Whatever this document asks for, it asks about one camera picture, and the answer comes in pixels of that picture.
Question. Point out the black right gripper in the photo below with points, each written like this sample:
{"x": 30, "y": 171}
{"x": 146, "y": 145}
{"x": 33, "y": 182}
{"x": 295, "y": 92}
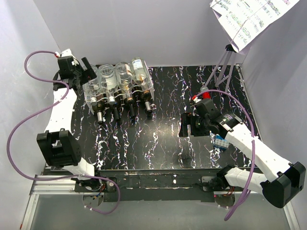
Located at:
{"x": 187, "y": 119}

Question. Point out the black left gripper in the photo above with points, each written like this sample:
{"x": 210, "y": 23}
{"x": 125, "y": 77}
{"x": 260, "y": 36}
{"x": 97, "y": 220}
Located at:
{"x": 90, "y": 74}

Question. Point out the small bottle white cap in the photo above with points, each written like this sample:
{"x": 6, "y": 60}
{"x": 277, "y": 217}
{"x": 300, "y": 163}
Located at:
{"x": 90, "y": 90}

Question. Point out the clear bottle white cap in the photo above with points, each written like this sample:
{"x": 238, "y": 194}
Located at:
{"x": 108, "y": 82}

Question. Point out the clear bottle black cap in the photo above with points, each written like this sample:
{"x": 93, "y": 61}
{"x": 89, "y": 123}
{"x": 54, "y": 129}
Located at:
{"x": 124, "y": 77}

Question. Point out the olive green wine bottle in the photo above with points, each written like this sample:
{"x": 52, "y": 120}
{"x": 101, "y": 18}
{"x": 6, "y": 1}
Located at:
{"x": 98, "y": 109}

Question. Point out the dark wine bottle neck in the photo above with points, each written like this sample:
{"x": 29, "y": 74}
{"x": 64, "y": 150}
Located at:
{"x": 116, "y": 107}

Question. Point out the clear round glass bottle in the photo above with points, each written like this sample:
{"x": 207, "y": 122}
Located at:
{"x": 141, "y": 74}

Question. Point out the dark green wine bottle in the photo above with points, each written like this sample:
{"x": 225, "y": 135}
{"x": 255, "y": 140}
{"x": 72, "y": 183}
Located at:
{"x": 132, "y": 105}

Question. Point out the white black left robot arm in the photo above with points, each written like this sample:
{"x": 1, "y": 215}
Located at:
{"x": 57, "y": 144}

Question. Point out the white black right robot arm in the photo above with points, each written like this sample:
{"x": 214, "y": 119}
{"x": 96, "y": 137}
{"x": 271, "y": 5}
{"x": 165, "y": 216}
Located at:
{"x": 279, "y": 180}

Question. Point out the red glitter tube bottle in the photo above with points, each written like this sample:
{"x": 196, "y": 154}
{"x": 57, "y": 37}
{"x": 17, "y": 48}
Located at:
{"x": 205, "y": 92}

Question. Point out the blue white toy bricks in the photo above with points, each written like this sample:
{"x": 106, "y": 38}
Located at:
{"x": 220, "y": 143}

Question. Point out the purple tripod stand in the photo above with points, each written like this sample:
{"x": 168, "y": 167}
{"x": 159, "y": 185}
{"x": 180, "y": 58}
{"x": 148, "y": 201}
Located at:
{"x": 222, "y": 72}

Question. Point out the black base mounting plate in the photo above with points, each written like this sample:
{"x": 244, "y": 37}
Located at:
{"x": 165, "y": 185}

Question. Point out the white printed paper sheets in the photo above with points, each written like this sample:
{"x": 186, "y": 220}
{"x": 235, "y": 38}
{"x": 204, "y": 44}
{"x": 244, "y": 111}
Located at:
{"x": 244, "y": 20}

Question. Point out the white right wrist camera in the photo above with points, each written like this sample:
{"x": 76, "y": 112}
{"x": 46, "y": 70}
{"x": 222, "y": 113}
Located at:
{"x": 195, "y": 99}

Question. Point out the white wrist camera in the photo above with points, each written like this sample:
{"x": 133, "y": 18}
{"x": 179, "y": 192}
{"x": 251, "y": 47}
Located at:
{"x": 195, "y": 99}
{"x": 67, "y": 53}

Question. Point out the white wire wine rack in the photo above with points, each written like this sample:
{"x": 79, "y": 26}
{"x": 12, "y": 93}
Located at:
{"x": 101, "y": 96}

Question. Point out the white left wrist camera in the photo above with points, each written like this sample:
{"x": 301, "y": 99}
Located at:
{"x": 67, "y": 53}

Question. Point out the aluminium frame rail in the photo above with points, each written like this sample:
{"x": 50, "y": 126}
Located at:
{"x": 88, "y": 185}

